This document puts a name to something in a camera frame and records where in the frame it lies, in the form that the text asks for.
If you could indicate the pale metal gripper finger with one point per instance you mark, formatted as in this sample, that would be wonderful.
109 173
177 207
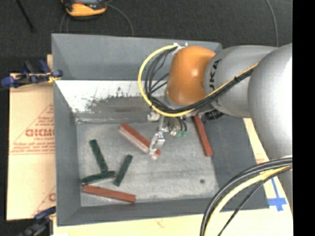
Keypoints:
160 139
152 144

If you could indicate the red-brown block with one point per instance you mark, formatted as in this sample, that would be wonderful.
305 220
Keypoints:
108 193
203 136
135 136

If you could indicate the grey metal bin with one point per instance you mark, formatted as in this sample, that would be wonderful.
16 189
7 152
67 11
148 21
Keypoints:
172 176

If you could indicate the dark green flat block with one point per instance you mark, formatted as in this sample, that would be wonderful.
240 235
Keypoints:
98 155
98 177
123 169

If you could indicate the brown cardboard board red print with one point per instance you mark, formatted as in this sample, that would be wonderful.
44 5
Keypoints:
29 156

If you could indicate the black cylinder on white bracket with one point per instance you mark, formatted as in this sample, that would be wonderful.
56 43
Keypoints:
213 114

